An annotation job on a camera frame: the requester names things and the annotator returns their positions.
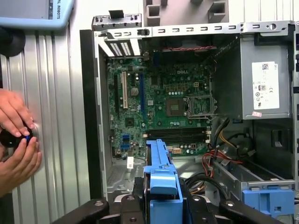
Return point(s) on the black retainer latch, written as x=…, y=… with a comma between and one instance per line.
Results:
x=116, y=14

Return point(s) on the green motherboard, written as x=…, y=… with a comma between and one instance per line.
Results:
x=163, y=79

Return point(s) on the metal drive cage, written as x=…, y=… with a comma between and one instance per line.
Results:
x=236, y=177

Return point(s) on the white paper label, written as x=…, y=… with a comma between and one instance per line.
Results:
x=130, y=162

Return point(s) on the white expansion slot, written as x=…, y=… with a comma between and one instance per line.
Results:
x=124, y=91

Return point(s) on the black round knob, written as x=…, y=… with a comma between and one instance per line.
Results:
x=11, y=42

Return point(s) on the blue drive carrier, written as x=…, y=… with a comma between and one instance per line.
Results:
x=268, y=200

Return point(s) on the person left hand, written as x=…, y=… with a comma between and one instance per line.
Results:
x=14, y=109

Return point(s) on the grey parts rack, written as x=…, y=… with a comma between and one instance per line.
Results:
x=182, y=14

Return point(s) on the blue expansion slot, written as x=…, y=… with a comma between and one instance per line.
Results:
x=142, y=98

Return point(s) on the grey power supply unit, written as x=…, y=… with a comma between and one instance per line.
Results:
x=233, y=88

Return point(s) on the metal expansion bracket retainer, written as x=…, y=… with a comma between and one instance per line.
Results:
x=102, y=23

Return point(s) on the person right hand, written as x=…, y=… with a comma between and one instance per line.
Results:
x=21, y=163

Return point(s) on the metal socket cover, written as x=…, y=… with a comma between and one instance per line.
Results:
x=201, y=96

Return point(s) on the CPU socket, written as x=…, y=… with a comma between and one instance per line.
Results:
x=176, y=107

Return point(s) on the black RAM slot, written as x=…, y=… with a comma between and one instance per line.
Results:
x=177, y=129
x=177, y=137
x=187, y=141
x=177, y=132

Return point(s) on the black expansion slot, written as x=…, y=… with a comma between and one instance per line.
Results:
x=116, y=98

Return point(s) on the black case switch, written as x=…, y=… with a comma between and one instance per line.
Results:
x=142, y=31

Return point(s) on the pale blue teach pendant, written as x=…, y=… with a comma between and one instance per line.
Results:
x=35, y=23

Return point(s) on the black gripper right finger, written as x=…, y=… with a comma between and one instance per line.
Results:
x=201, y=212

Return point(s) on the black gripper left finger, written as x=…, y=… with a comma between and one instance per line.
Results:
x=130, y=210

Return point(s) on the black open PC case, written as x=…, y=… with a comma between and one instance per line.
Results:
x=88, y=116

